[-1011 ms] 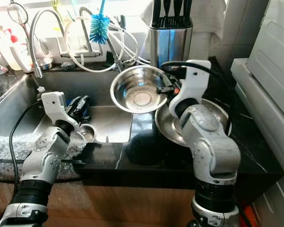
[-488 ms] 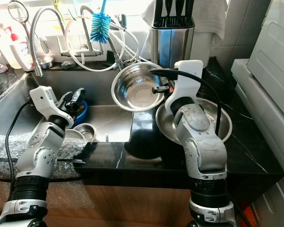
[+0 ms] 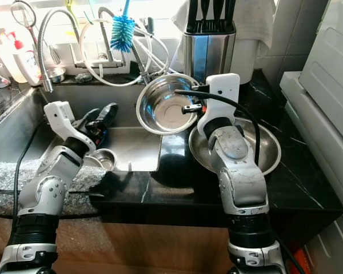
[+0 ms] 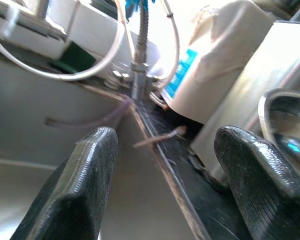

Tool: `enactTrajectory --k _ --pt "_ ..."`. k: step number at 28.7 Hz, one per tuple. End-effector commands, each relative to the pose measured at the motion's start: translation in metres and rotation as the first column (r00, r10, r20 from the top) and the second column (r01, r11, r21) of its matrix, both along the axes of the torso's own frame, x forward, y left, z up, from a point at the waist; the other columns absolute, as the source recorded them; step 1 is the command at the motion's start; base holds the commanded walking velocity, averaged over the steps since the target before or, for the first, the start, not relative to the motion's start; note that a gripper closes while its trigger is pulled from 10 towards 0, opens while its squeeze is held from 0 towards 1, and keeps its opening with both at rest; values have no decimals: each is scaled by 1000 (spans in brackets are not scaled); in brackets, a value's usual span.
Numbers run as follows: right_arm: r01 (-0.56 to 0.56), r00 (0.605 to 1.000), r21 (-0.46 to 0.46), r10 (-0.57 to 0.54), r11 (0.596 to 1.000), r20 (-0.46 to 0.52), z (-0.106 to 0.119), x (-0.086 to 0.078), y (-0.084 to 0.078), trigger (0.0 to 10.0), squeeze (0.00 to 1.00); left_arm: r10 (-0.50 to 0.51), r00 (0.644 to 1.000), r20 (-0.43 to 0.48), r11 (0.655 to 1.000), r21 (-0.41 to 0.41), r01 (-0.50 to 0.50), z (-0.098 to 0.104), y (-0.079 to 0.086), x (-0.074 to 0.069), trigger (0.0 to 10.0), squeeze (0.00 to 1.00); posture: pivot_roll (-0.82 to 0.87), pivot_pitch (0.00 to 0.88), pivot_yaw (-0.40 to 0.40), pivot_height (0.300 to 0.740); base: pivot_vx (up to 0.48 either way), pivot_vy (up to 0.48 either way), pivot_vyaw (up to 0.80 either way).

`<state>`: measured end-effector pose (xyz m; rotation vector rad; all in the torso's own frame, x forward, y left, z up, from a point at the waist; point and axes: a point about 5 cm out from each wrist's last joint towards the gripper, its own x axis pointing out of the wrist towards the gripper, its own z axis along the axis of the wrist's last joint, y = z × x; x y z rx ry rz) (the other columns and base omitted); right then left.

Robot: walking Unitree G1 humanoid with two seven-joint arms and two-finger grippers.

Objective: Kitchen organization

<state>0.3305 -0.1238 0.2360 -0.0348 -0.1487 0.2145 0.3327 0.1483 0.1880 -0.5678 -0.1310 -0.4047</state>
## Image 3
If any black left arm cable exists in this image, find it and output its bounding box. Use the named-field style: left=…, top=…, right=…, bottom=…
left=13, top=117, right=49, bottom=217

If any blue bottle brush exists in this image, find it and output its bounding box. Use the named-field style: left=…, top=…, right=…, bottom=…
left=110, top=0, right=136, bottom=53

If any grey blue scrub pad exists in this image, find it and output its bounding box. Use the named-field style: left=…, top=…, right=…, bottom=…
left=74, top=72, right=93, bottom=84

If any small steel cup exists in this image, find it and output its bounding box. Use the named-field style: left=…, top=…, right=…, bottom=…
left=89, top=148, right=118, bottom=171

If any white coiled water hose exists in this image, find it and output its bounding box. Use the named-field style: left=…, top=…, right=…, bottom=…
left=80, top=20, right=178, bottom=87

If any steel tap with valve spout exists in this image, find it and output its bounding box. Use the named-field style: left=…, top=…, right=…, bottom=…
left=71, top=7, right=166, bottom=86

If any round metal mesh strainer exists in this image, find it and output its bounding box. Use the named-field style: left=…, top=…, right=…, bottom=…
left=10, top=0, right=46, bottom=66

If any large white appliance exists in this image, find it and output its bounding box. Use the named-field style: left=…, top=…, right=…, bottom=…
left=280, top=0, right=343, bottom=274

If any stainless steel knife block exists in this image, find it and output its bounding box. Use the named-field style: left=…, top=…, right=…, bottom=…
left=183, top=20, right=236, bottom=83

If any white soap bottle red pump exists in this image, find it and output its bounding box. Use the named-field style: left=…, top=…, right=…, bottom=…
left=7, top=31, right=41, bottom=86

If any clear bubble wrap sheet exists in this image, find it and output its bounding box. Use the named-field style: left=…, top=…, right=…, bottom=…
left=0, top=160, right=109, bottom=252

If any pale pump bottle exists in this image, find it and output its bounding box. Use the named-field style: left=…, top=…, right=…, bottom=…
left=0, top=31, right=18, bottom=80

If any wooden cabinet front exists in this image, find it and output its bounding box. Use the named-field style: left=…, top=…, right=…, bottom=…
left=0, top=223, right=235, bottom=274

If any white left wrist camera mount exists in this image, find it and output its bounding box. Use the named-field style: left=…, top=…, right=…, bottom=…
left=44, top=101, right=89, bottom=149

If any flexible steel gooseneck faucet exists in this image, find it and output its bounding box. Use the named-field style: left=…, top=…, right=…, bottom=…
left=37, top=9, right=78, bottom=93

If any white towel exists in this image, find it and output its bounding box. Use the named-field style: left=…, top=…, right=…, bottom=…
left=171, top=0, right=275, bottom=41

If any stainless steel bowl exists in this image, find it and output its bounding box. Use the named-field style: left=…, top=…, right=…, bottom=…
left=135, top=73, right=206, bottom=135

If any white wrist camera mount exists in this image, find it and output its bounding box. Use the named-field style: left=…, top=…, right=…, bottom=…
left=197, top=73, right=241, bottom=135
left=44, top=101, right=89, bottom=149

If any orange plastic item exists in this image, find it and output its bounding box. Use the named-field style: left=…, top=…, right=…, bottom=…
left=286, top=245, right=309, bottom=272

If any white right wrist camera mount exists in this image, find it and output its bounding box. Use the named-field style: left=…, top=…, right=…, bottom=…
left=197, top=73, right=241, bottom=135

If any small steel dish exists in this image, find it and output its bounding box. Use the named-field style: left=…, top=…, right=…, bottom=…
left=49, top=67, right=66, bottom=83

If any dark green sponge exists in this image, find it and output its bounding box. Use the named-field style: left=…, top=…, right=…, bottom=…
left=125, top=60, right=143, bottom=78

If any large stainless steel plate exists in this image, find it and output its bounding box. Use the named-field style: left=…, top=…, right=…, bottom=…
left=189, top=119, right=282, bottom=176

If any stainless steel sink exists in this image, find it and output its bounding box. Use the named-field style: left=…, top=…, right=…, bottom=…
left=0, top=83, right=163, bottom=172

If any small black box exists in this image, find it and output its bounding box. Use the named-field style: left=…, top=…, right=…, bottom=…
left=142, top=17, right=154, bottom=34

